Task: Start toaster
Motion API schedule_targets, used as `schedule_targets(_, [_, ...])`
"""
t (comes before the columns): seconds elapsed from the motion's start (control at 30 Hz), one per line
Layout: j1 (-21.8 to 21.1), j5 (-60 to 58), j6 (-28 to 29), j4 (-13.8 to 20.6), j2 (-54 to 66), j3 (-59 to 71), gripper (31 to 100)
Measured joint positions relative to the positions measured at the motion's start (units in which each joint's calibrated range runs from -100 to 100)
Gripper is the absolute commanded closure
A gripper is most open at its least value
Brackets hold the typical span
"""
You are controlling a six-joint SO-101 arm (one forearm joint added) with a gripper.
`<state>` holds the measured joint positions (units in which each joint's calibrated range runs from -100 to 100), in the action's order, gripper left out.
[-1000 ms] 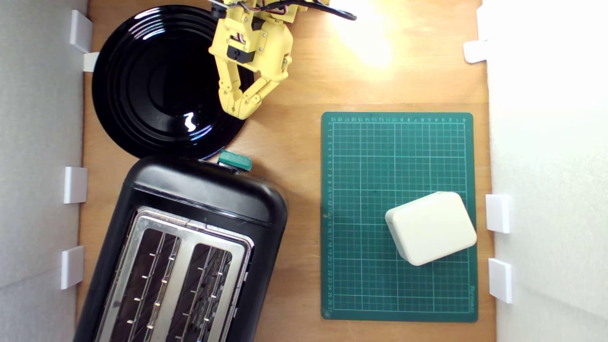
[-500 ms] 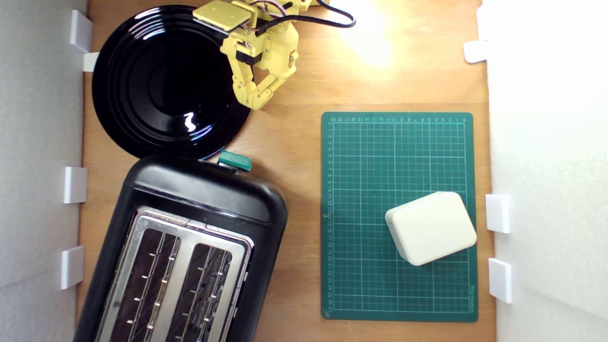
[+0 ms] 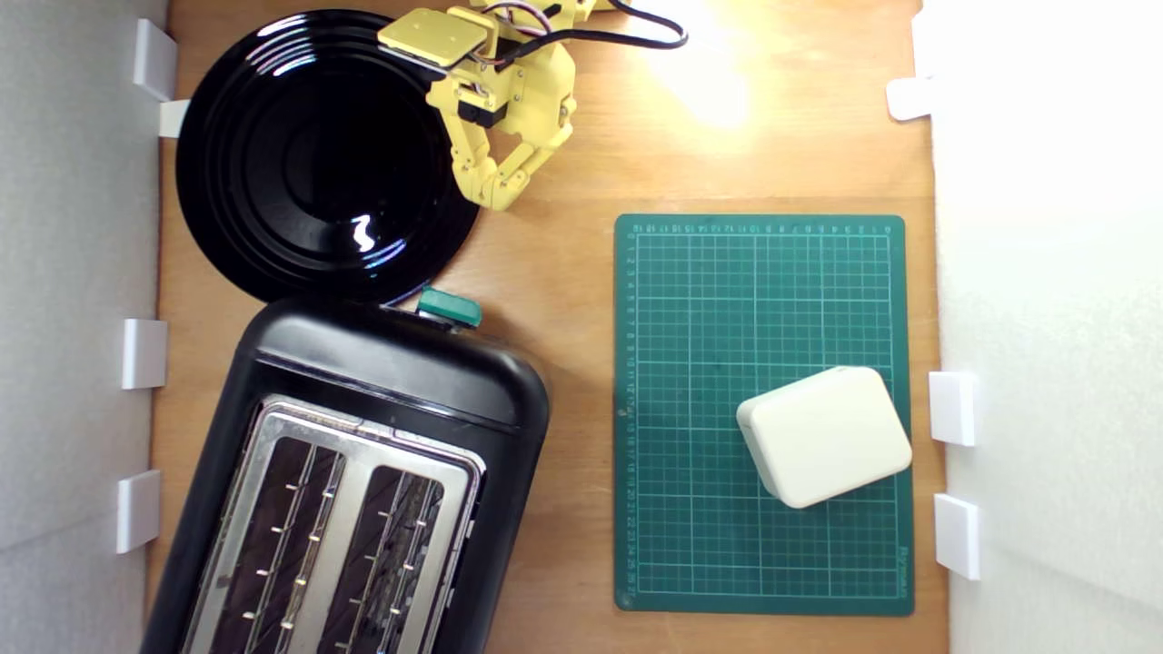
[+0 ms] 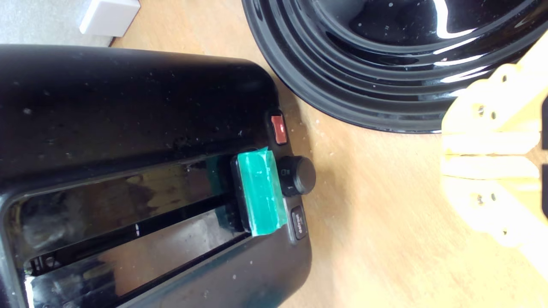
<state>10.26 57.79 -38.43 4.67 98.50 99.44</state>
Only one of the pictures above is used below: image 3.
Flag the green cutting mat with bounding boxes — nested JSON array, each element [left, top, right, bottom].
[[613, 213, 916, 618]]

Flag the yellow flat camera housing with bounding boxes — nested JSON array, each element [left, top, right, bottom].
[[377, 7, 492, 70]]

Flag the green toaster lever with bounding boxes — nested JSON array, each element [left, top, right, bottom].
[[416, 287, 482, 330]]

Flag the white rounded block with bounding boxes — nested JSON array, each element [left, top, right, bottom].
[[735, 365, 913, 510]]

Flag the black two-slot toaster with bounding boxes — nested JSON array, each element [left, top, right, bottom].
[[138, 295, 552, 654]]

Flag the red white servo wires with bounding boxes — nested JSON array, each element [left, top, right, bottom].
[[480, 0, 557, 37]]

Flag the black round plate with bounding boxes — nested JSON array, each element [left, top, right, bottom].
[[175, 9, 481, 305]]

